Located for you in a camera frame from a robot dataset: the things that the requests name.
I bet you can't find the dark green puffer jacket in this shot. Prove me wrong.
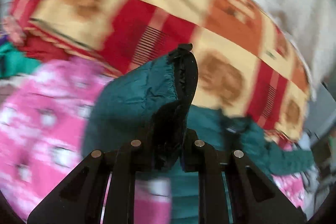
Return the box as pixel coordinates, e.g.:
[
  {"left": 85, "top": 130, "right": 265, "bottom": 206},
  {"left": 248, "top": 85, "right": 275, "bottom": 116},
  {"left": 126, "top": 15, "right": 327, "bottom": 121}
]
[{"left": 81, "top": 44, "right": 303, "bottom": 223}]

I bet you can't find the grey fleece garment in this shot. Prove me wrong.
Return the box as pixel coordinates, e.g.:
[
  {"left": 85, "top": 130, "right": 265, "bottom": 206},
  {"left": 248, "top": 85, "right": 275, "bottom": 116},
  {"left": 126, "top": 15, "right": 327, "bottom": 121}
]
[{"left": 293, "top": 132, "right": 331, "bottom": 219}]

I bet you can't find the pink penguin print bedsheet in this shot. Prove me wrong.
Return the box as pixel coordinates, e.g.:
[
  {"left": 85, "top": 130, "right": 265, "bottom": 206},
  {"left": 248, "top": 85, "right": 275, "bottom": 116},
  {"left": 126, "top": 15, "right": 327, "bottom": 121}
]
[{"left": 0, "top": 56, "right": 306, "bottom": 224}]

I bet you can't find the green and purple cloth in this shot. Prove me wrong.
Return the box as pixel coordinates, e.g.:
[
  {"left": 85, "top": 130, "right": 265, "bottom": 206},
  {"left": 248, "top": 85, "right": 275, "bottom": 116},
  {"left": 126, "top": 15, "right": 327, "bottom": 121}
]
[{"left": 0, "top": 32, "right": 41, "bottom": 79}]

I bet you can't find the red orange checked rose blanket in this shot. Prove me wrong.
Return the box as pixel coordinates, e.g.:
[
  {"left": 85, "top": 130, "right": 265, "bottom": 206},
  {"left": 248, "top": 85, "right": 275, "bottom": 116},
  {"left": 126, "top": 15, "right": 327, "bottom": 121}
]
[{"left": 3, "top": 0, "right": 310, "bottom": 141}]

